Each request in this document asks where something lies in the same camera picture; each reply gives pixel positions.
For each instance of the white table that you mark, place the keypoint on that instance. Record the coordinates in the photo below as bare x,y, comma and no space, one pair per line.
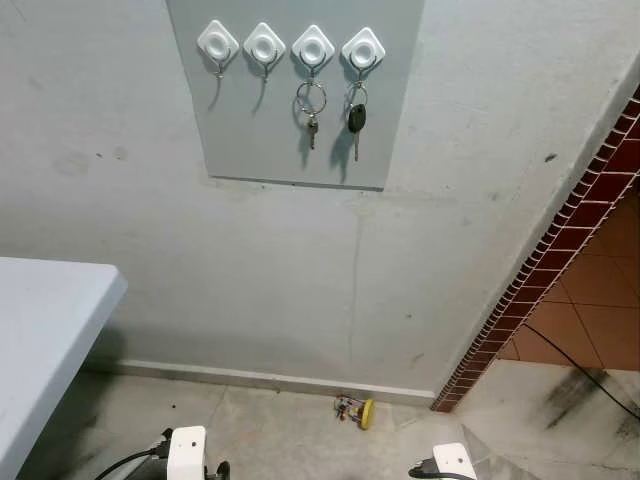
45,340

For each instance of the black-headed car key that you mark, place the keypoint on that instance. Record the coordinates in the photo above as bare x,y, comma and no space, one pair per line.
356,119

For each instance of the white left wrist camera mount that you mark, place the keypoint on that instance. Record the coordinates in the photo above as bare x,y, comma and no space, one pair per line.
187,452

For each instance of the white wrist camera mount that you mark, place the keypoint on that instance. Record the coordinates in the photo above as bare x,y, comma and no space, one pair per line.
187,452
455,462

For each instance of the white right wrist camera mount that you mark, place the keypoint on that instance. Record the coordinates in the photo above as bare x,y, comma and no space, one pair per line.
455,462

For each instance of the grey wall board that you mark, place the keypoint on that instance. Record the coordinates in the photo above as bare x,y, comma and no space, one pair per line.
260,150

